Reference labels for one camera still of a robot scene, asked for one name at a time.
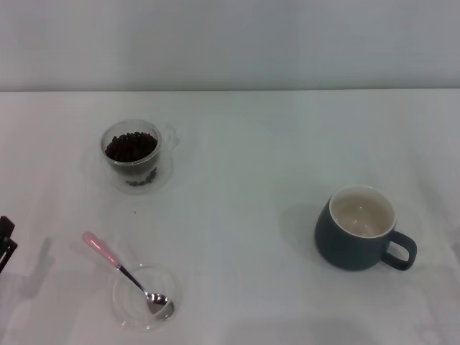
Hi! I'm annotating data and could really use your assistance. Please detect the dark blue ceramic mug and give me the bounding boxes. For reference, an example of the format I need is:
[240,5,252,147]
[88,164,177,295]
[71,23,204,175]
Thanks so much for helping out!
[314,184,418,272]

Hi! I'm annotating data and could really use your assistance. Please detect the clear double-wall glass cup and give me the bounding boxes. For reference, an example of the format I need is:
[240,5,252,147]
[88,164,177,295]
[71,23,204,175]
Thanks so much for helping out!
[99,120,180,188]

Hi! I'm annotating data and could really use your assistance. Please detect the pink handled metal spoon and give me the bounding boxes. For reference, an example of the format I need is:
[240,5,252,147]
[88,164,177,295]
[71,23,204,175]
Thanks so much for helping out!
[82,231,175,318]

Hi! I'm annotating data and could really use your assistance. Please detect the small clear glass bowl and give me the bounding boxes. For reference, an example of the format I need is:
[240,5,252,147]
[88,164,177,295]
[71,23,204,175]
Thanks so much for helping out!
[109,264,183,331]

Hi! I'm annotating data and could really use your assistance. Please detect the dark coffee beans heap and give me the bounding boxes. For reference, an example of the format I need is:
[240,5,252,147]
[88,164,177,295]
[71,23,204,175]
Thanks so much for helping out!
[104,132,159,188]

